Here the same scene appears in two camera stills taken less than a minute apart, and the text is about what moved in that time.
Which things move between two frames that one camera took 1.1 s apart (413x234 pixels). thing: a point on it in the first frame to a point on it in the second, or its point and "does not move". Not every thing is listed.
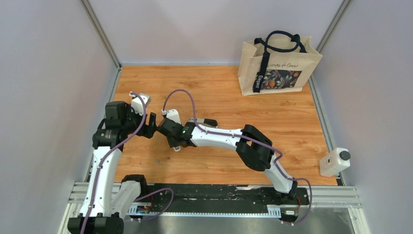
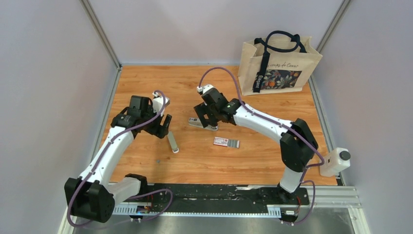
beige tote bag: [279, 62] does not move
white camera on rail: [336, 161] does not move
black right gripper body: [173, 142] to [222, 95]
